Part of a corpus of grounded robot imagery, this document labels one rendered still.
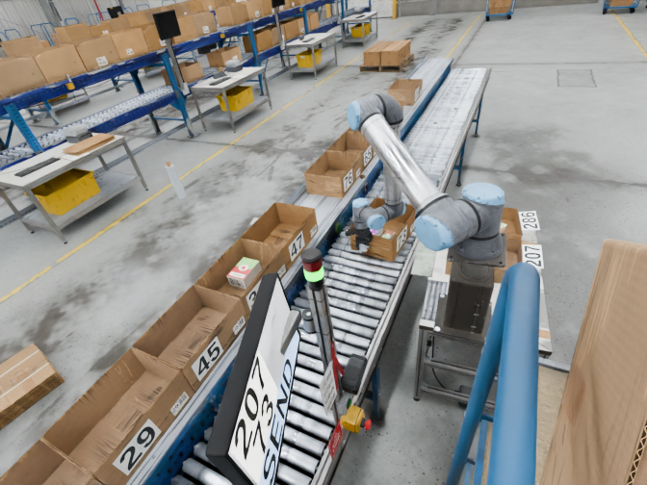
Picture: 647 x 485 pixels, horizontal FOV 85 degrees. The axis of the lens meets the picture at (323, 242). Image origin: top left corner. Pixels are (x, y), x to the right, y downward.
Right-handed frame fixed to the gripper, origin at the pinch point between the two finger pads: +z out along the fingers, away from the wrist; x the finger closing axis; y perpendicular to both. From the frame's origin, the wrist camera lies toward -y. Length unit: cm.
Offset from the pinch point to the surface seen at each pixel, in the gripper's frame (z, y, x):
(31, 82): -65, -480, 111
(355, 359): -29, 33, -88
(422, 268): 5.1, 37.7, 2.4
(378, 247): -3.0, 11.0, 3.2
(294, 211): -19.7, -44.7, 2.6
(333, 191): -13, -35, 42
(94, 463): -8, -45, -151
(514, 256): 4, 85, 28
